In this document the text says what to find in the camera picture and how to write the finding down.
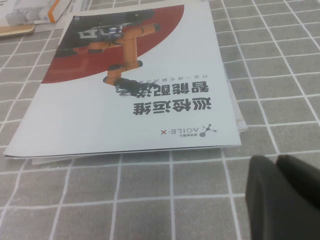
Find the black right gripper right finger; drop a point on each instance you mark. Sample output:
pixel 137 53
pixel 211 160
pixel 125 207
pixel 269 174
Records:
pixel 302 177

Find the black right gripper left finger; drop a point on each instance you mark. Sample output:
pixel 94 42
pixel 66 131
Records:
pixel 275 212

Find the white paper stack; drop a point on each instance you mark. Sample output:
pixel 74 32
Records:
pixel 240 125

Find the grey checked tablecloth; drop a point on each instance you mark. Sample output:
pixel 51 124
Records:
pixel 125 200

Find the white red robot brochure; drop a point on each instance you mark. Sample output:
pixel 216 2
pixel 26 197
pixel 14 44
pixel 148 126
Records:
pixel 100 120

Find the thin white booklet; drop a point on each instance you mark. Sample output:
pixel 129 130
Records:
pixel 62 22

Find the white orange ROS book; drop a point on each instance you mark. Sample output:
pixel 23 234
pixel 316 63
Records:
pixel 25 12

